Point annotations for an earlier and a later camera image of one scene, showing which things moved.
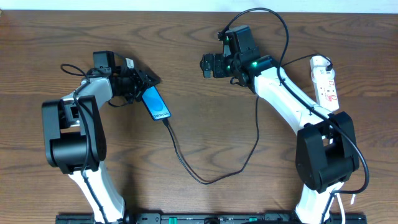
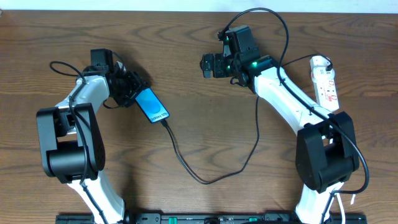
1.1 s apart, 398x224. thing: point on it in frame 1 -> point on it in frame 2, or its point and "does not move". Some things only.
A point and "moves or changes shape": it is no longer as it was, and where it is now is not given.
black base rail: (211, 218) does not move
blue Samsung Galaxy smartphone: (156, 103) moves or changes shape
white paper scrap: (352, 200) does not move
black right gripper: (214, 66) does not move
